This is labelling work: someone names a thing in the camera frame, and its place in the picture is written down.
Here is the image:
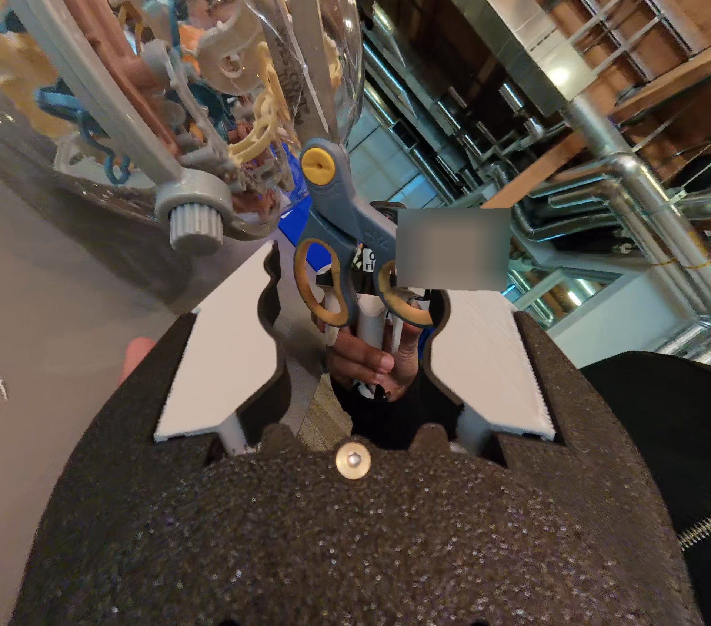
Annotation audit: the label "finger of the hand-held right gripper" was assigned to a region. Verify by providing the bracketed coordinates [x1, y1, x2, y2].
[388, 295, 435, 356]
[316, 270, 343, 346]

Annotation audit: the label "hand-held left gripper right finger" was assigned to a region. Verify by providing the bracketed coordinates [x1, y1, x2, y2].
[423, 290, 557, 456]

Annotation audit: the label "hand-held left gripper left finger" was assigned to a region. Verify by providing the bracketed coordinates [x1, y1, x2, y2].
[153, 240, 293, 456]

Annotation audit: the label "grey handled scissors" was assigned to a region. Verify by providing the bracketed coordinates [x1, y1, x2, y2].
[280, 0, 437, 329]

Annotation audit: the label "person's right hand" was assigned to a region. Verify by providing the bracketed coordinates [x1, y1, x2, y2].
[317, 321, 425, 404]

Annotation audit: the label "blue plastic bin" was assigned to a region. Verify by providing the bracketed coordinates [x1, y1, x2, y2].
[276, 207, 320, 274]

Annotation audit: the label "person's black jacket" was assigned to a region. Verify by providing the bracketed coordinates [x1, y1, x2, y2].
[578, 351, 711, 626]

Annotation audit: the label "cluster of silver ceiling pipes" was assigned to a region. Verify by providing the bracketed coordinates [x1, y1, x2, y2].
[355, 0, 711, 360]

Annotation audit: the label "clear maze puzzle ball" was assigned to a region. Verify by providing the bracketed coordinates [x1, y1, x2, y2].
[0, 0, 365, 256]

